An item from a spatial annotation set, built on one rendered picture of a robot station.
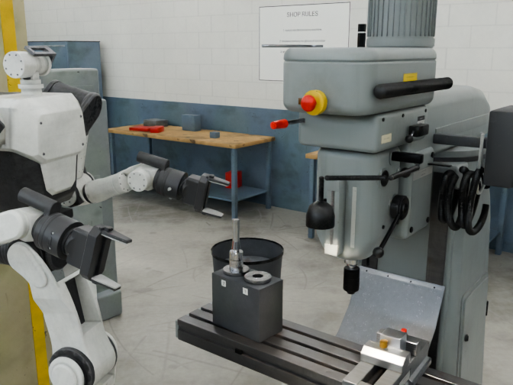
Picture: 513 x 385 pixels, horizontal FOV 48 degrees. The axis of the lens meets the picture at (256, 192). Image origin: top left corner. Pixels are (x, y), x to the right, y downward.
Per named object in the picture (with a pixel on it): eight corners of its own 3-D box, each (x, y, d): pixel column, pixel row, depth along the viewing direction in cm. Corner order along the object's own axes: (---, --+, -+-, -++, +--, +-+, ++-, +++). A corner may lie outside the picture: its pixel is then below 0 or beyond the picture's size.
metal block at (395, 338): (398, 359, 163) (400, 339, 161) (379, 353, 166) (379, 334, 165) (405, 351, 167) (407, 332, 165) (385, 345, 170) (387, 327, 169)
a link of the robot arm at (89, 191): (114, 200, 175) (65, 216, 182) (130, 189, 185) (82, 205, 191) (100, 168, 173) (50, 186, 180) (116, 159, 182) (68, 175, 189)
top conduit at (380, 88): (385, 99, 132) (387, 84, 132) (369, 98, 135) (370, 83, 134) (453, 89, 167) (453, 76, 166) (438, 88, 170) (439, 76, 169)
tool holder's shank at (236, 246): (239, 249, 197) (239, 217, 194) (241, 251, 194) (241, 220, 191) (230, 250, 196) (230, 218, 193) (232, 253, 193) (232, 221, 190)
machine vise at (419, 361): (388, 421, 148) (390, 383, 145) (336, 401, 156) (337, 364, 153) (432, 361, 176) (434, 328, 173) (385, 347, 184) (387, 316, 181)
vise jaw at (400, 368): (401, 373, 156) (402, 360, 155) (359, 360, 163) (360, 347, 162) (409, 364, 161) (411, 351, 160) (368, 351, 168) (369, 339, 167)
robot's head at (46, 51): (9, 67, 149) (20, 42, 147) (32, 66, 157) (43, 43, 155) (27, 82, 149) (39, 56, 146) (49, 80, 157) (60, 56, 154)
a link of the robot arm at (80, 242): (79, 286, 119) (36, 264, 123) (108, 275, 128) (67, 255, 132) (92, 231, 116) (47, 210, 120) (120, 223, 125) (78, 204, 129)
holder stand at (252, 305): (259, 344, 187) (259, 286, 182) (211, 322, 201) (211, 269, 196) (282, 331, 195) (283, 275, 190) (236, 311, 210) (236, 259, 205)
